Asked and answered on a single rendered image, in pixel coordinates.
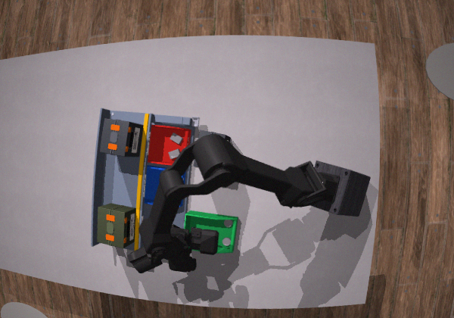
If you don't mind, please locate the grey metal bin shelf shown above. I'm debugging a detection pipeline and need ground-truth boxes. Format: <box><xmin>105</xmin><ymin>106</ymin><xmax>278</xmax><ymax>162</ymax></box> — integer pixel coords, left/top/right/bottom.
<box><xmin>91</xmin><ymin>108</ymin><xmax>200</xmax><ymax>247</ymax></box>

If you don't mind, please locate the olive green case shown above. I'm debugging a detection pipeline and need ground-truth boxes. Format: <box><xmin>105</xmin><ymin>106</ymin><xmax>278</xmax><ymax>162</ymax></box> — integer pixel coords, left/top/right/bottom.
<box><xmin>97</xmin><ymin>203</ymin><xmax>136</xmax><ymax>248</ymax></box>

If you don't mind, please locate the red open bin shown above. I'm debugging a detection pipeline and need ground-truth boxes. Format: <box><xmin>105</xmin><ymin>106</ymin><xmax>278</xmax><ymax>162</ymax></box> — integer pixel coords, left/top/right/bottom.
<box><xmin>148</xmin><ymin>125</ymin><xmax>191</xmax><ymax>165</ymax></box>

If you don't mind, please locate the blue open bin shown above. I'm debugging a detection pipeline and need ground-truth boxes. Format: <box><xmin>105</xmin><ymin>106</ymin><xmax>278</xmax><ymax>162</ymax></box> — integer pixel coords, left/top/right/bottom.
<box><xmin>145</xmin><ymin>165</ymin><xmax>186</xmax><ymax>204</ymax></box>

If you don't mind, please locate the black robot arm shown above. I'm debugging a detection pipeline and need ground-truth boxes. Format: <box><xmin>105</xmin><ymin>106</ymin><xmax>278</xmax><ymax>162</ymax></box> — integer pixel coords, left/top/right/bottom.
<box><xmin>128</xmin><ymin>134</ymin><xmax>340</xmax><ymax>273</ymax></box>

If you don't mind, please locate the yellow flat bar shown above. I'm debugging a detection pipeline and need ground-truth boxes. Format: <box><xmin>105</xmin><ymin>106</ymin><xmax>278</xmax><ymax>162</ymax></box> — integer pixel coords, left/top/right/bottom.
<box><xmin>134</xmin><ymin>114</ymin><xmax>149</xmax><ymax>251</ymax></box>

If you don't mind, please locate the green bin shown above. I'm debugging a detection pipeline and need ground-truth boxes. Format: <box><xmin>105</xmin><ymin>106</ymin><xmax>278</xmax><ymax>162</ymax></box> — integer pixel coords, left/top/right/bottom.
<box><xmin>184</xmin><ymin>210</ymin><xmax>238</xmax><ymax>254</ymax></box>

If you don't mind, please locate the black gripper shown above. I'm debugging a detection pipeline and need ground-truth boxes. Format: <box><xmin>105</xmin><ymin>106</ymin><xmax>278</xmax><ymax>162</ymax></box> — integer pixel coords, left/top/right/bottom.
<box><xmin>170</xmin><ymin>224</ymin><xmax>219</xmax><ymax>255</ymax></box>

